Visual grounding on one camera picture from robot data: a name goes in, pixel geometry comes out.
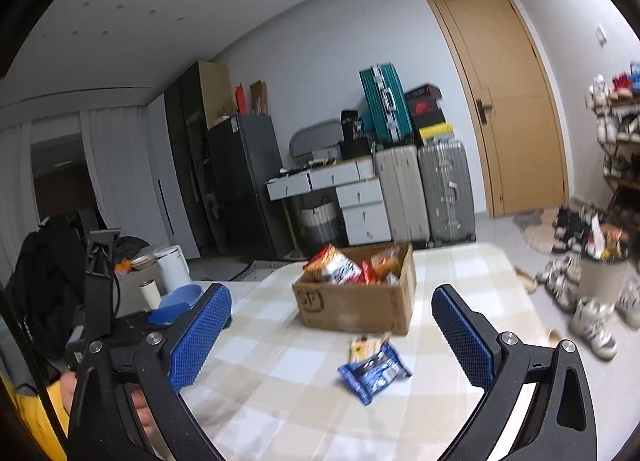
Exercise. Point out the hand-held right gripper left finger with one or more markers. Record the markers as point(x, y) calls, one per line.
point(200, 336)

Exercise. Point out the red paper bag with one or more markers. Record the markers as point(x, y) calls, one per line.
point(241, 98)

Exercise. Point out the silver suitcase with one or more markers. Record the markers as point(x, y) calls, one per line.
point(446, 191)

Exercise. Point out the brown paper bag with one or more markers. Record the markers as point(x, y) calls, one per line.
point(258, 97)

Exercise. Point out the black backpack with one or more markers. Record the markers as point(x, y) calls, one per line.
point(45, 281)

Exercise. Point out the dark wardrobe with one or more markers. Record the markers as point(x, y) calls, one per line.
point(195, 141)

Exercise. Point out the grey trash bin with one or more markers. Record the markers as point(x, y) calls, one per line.
point(602, 276)

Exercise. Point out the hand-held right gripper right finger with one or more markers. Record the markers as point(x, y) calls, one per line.
point(462, 336)

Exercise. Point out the round floor rug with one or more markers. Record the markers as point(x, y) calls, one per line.
point(537, 233)

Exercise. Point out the blue bowl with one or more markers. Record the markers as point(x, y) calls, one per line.
point(177, 301)

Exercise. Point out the checkered tablecloth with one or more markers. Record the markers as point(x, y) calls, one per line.
point(280, 391)

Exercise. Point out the person's left forearm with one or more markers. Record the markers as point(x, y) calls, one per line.
point(30, 421)

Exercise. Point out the black bag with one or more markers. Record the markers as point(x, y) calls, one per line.
point(356, 133)

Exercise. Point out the orange snack packet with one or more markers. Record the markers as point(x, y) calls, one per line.
point(386, 263)

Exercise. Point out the beige snack packet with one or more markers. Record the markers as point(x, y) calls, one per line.
point(365, 347)

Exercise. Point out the grey round chair back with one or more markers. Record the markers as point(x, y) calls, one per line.
point(315, 138)

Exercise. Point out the dark grey refrigerator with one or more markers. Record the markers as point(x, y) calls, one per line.
point(245, 186)

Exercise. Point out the wooden door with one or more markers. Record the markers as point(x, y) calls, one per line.
point(505, 106)

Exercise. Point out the beige suitcase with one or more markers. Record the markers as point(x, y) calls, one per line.
point(402, 196)

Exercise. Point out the pile of shoes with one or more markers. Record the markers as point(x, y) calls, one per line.
point(592, 326)

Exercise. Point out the white light switch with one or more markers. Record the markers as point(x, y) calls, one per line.
point(600, 35)

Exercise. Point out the teal suitcase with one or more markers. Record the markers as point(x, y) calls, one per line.
point(385, 103)

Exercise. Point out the shoe rack with shoes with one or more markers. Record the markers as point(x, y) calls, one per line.
point(617, 141)

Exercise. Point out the blue snack packet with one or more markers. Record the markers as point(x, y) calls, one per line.
point(375, 376)

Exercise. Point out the paper roll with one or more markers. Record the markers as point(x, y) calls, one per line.
point(149, 293)

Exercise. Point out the white red noodle snack packet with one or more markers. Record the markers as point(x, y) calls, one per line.
point(335, 263)

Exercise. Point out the woven storage basket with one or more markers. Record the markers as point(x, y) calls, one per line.
point(319, 221)

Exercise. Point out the striped floor mat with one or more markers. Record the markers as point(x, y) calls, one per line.
point(272, 263)

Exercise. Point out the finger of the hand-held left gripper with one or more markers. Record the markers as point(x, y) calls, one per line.
point(135, 326)

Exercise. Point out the white curtain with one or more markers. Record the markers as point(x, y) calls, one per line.
point(115, 171)

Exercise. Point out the cardboard box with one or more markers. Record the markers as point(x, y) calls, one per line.
point(350, 308)

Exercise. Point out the white plastic bin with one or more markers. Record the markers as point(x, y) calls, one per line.
point(174, 268)

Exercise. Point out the person's left hand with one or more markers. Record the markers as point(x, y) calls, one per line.
point(142, 416)

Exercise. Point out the black red shoe box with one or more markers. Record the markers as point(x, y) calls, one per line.
point(424, 106)

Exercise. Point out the yellow shoe box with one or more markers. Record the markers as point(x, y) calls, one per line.
point(436, 133)

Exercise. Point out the white desk with drawers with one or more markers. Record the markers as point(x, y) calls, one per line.
point(350, 196)

